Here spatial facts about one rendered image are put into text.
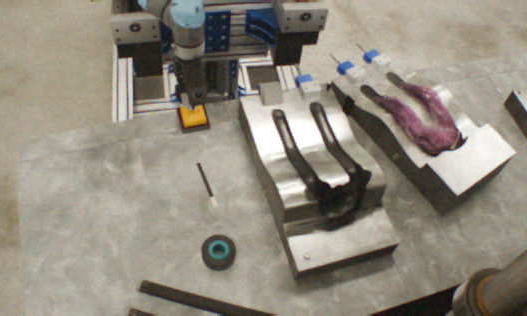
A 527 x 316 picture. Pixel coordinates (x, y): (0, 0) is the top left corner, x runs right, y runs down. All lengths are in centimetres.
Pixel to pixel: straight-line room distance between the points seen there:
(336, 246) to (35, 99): 189
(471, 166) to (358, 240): 37
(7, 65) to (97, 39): 51
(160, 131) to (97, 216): 30
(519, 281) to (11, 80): 258
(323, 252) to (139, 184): 50
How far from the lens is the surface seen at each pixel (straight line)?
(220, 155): 136
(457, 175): 135
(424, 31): 322
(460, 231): 140
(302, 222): 121
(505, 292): 70
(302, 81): 142
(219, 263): 118
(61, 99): 266
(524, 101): 171
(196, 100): 124
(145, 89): 233
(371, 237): 123
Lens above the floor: 192
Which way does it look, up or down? 55 degrees down
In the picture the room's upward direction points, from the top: 8 degrees clockwise
